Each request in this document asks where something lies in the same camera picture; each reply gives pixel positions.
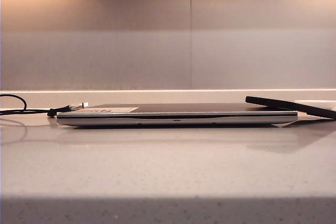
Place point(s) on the black glossy tablet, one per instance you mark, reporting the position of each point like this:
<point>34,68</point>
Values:
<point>288,106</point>

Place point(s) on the silver Dell laptop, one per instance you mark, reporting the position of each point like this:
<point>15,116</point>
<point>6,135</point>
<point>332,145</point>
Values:
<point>183,121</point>

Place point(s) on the white red Nice Try sticker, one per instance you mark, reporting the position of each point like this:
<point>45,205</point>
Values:
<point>126,109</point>

